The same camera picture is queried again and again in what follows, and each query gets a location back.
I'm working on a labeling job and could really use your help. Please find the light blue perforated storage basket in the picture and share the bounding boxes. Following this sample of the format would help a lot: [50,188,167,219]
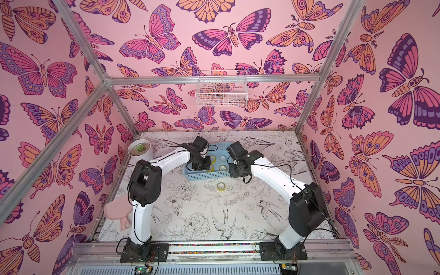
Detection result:
[182,142,233,181]

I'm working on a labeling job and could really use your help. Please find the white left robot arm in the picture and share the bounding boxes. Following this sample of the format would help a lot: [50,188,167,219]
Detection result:
[128,136,211,245]

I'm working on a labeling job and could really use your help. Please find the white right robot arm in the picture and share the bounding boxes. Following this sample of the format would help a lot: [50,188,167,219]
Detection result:
[227,142,328,252]

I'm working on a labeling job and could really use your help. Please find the white transparent tape roll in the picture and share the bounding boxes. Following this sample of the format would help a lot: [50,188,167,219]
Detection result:
[218,156,228,164]

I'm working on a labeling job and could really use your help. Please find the white bowl with green plant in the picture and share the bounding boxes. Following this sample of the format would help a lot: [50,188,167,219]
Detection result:
[128,139,154,161]

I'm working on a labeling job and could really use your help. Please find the pink plush toy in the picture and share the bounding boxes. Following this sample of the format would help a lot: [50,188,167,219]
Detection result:
[104,196,132,230]

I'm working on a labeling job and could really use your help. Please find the white wire wall basket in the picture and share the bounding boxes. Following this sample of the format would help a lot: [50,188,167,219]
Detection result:
[194,70,249,108]

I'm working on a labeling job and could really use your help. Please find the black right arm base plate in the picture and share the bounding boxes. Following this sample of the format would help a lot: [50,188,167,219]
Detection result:
[258,242,308,262]

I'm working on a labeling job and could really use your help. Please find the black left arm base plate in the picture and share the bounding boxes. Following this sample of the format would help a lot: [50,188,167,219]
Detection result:
[120,242,170,263]

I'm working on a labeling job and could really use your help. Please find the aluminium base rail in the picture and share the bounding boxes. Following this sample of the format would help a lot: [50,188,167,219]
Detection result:
[65,239,363,275]

